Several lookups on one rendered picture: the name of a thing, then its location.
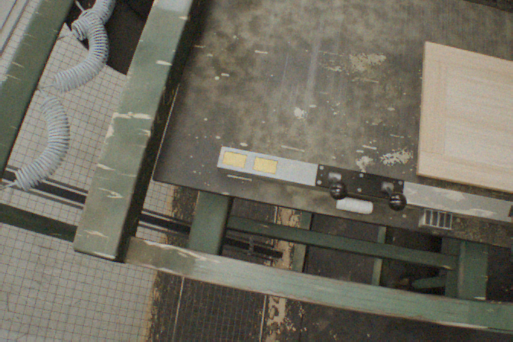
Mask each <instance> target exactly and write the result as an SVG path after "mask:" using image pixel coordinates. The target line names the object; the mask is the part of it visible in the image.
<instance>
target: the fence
mask: <svg viewBox="0 0 513 342"><path fill-rule="evenodd" d="M225 151H227V152H231V153H238V154H242V155H246V156H247V159H246V163H245V167H244V168H241V167H237V166H230V165H226V164H223V159H224V154H225ZM256 157H258V158H262V159H266V160H274V161H277V166H276V173H275V174H272V173H265V172H260V171H256V170H253V166H254V162H255V158H256ZM217 168H218V172H222V173H229V174H233V175H237V176H245V177H249V178H253V179H260V180H264V181H268V182H275V183H279V184H284V185H288V186H295V187H299V188H304V189H311V190H315V191H319V192H327V193H329V189H328V188H324V187H320V186H315V178H316V173H317V168H318V165H316V164H312V163H305V162H301V161H296V160H289V159H285V158H281V157H276V156H269V155H265V154H261V153H253V152H249V151H245V150H238V149H233V148H229V147H222V148H221V153H220V156H219V160H218V165H217ZM403 195H405V197H406V198H407V205H406V208H413V209H417V210H421V209H424V208H427V209H432V210H436V211H444V212H448V213H453V214H452V216H455V217H459V218H467V219H472V220H476V221H484V222H489V223H493V224H501V225H505V226H510V227H512V220H511V217H508V213H509V210H510V207H511V205H513V202H508V201H503V200H499V199H495V198H488V197H483V196H479V195H472V194H467V193H463V192H456V191H451V190H447V189H440V188H436V187H431V186H424V185H420V184H415V183H411V182H405V183H404V192H403ZM347 197H351V198H359V199H363V200H368V201H372V202H380V203H384V204H388V199H384V198H376V197H372V196H368V195H360V194H356V193H352V192H348V195H347Z"/></svg>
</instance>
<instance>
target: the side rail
mask: <svg viewBox="0 0 513 342"><path fill-rule="evenodd" d="M130 238H131V239H130V243H129V246H128V249H127V254H126V258H125V260H124V263H128V264H131V265H135V266H140V267H143V268H147V269H153V270H156V271H160V272H163V273H169V274H173V275H176V276H181V277H186V278H189V279H195V280H198V281H203V282H209V283H212V284H216V285H220V286H226V287H230V288H234V289H240V290H244V291H248V292H255V293H260V294H263V295H270V296H275V297H279V298H286V299H290V300H294V301H299V302H306V303H311V304H315V305H323V306H327V307H332V308H340V309H345V310H350V311H358V312H363V313H368V314H373V315H382V316H387V317H392V318H401V319H406V320H412V321H421V322H427V323H432V324H442V325H448V326H454V327H464V328H470V329H476V330H482V331H493V332H499V333H506V334H513V306H507V305H497V304H492V303H486V302H476V301H470V300H466V299H460V298H450V297H445V296H439V295H430V294H425V293H420V292H411V291H405V290H401V289H392V288H387V287H382V286H374V285H369V284H364V283H359V282H351V281H347V280H342V279H334V278H330V277H325V276H317V275H313V274H309V273H301V272H297V271H293V270H288V269H281V268H277V267H273V266H266V265H262V264H258V263H251V262H247V261H243V260H236V259H232V258H228V257H225V256H218V255H214V254H210V253H204V252H200V251H197V250H190V249H186V248H183V247H177V246H173V245H169V244H164V243H160V242H156V241H153V240H147V239H143V238H140V237H135V236H130Z"/></svg>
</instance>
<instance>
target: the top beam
mask: <svg viewBox="0 0 513 342"><path fill-rule="evenodd" d="M204 2H205V0H155V1H154V3H153V6H152V8H151V11H150V14H149V16H148V19H147V22H146V24H145V27H144V30H143V33H142V34H141V37H140V40H139V43H138V45H137V49H136V51H135V54H134V57H133V59H132V62H131V65H130V68H129V70H128V73H127V76H126V79H125V81H124V85H123V87H122V90H121V94H120V96H119V99H118V103H117V105H116V108H115V111H114V114H113V116H112V119H111V123H110V125H109V128H108V132H107V134H106V137H105V142H104V144H103V147H102V151H101V153H100V156H99V158H98V163H97V166H96V168H95V172H94V175H93V178H92V182H91V185H90V188H89V192H88V195H87V198H86V201H85V205H84V208H83V210H82V215H81V218H80V221H79V226H78V228H77V232H76V236H75V239H74V242H73V249H74V251H75V252H77V253H83V254H85V255H89V256H92V257H97V258H100V259H103V260H109V261H112V262H116V263H123V264H126V263H124V261H123V260H122V259H123V255H124V250H125V247H126V243H127V239H128V238H129V237H130V235H131V234H134V235H136V233H137V227H138V224H139V221H140V216H141V212H142V210H143V206H144V202H145V198H146V195H147V190H148V187H149V184H150V180H151V176H152V173H153V168H154V166H155V162H156V158H157V155H158V152H159V149H160V145H161V141H162V139H163V134H164V131H165V128H166V123H167V121H168V117H169V113H170V110H171V107H172V104H173V100H174V97H175V94H176V90H177V87H178V84H179V80H180V77H181V75H182V70H183V67H184V65H185V62H186V57H187V55H188V52H189V48H190V45H191V42H192V38H193V36H194V33H195V29H196V26H197V23H198V20H199V17H200V14H201V12H202V8H203V5H204Z"/></svg>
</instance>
